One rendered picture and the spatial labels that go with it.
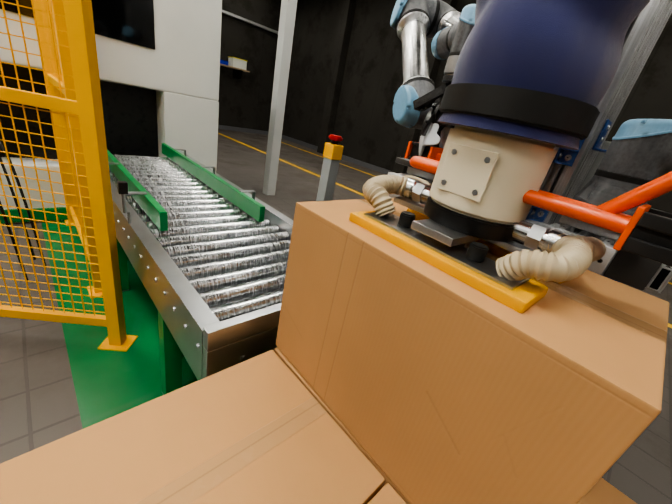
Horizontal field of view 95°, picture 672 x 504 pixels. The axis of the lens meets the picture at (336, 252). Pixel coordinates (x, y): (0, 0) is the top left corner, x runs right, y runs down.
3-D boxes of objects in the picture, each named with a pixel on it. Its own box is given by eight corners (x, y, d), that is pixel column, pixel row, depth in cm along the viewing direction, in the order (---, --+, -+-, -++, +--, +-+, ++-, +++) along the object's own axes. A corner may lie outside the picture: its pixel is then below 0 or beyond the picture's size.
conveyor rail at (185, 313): (76, 169, 226) (72, 142, 218) (86, 169, 229) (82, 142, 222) (199, 387, 83) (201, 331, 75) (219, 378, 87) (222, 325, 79)
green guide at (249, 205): (161, 153, 258) (161, 142, 254) (175, 154, 265) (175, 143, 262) (259, 222, 159) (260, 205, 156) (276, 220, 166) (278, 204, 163)
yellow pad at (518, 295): (347, 220, 62) (352, 196, 60) (380, 217, 68) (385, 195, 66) (520, 316, 40) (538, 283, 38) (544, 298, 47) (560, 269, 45)
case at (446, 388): (274, 344, 83) (295, 201, 66) (372, 305, 109) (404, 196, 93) (491, 599, 45) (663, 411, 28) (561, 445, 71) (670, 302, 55)
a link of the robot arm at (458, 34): (481, 17, 81) (502, 8, 73) (466, 64, 85) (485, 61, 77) (455, 8, 79) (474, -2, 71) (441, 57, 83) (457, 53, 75)
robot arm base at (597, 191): (575, 202, 90) (593, 168, 86) (641, 220, 81) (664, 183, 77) (564, 204, 80) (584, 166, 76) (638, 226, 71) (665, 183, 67)
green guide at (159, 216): (79, 148, 222) (77, 135, 218) (97, 149, 229) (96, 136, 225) (139, 233, 123) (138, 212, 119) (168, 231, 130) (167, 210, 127)
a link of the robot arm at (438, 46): (457, 66, 95) (478, 62, 85) (425, 57, 92) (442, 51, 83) (466, 36, 92) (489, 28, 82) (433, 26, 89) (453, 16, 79)
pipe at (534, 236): (358, 203, 62) (365, 174, 59) (427, 199, 78) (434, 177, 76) (538, 289, 40) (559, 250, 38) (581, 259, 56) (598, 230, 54)
